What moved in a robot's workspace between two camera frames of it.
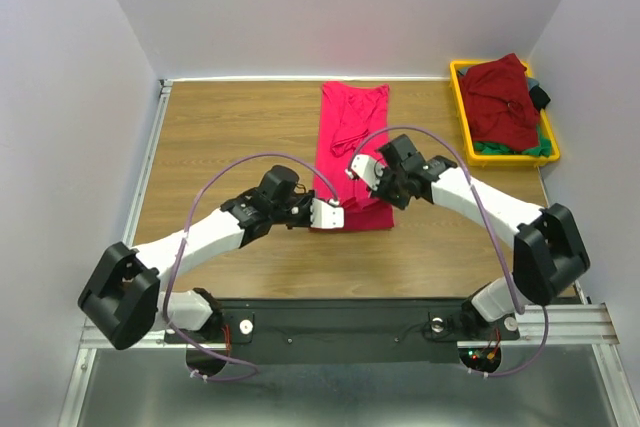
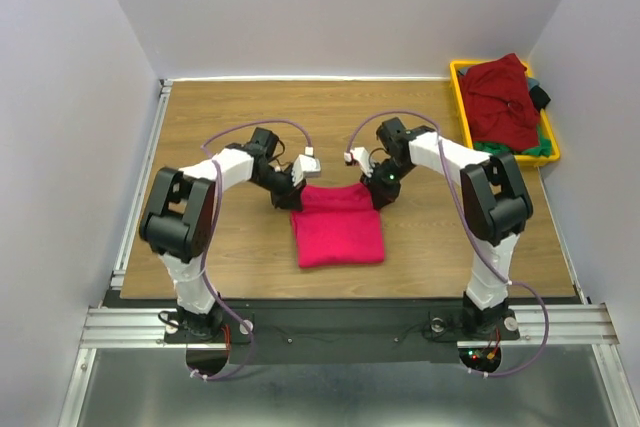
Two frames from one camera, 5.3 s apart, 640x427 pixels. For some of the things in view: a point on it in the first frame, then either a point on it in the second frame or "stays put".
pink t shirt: [353, 121] -> [339, 224]
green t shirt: [543, 147] stays put
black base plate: [343, 330] stays put
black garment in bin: [540, 98] stays put
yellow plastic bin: [480, 159] stays put
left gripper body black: [296, 213] -> [280, 185]
